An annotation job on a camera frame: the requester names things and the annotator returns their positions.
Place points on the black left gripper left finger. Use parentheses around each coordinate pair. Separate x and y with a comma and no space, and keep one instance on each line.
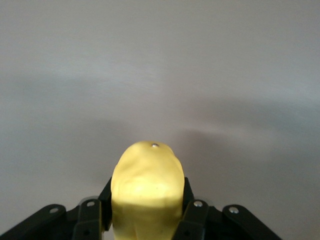
(87,220)

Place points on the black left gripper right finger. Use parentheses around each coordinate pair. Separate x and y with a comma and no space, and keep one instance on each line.
(197,220)

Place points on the yellow potato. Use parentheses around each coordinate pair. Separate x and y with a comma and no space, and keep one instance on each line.
(147,190)

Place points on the brown table mat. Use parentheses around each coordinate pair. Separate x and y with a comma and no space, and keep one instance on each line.
(150,62)

